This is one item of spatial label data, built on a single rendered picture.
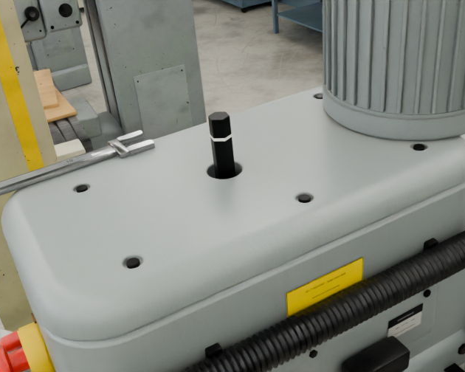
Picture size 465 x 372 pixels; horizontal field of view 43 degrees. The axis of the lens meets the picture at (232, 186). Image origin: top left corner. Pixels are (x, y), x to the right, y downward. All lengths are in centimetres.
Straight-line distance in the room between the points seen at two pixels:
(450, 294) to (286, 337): 30
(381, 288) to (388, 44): 24
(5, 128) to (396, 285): 196
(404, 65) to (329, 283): 23
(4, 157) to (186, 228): 193
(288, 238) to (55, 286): 20
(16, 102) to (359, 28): 185
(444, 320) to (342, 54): 37
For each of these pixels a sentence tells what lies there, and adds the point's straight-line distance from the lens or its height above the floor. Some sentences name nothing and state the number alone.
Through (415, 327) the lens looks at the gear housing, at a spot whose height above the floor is 167.
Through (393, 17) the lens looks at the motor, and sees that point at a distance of 61.
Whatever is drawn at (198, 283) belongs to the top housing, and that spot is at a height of 188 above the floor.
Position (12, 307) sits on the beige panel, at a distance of 278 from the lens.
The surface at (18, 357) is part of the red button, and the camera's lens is 63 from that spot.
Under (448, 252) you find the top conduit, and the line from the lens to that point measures 64.
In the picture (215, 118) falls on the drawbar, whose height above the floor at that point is 195.
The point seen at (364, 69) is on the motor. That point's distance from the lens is 63.
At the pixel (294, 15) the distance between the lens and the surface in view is 700.
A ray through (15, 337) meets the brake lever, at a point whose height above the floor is 171.
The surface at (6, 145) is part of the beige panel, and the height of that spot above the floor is 122.
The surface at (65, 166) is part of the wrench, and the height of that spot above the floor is 190.
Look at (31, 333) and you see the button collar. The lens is 62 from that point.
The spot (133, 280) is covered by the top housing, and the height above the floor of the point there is 189.
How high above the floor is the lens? 220
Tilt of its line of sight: 32 degrees down
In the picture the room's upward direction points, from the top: 6 degrees counter-clockwise
